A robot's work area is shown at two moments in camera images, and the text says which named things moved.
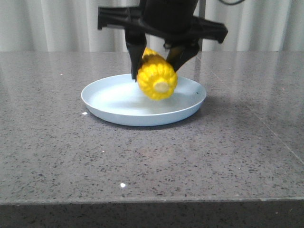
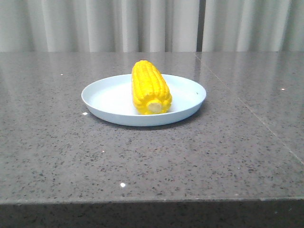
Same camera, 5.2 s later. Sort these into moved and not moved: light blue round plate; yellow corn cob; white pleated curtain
Moved: yellow corn cob
Not moved: white pleated curtain; light blue round plate
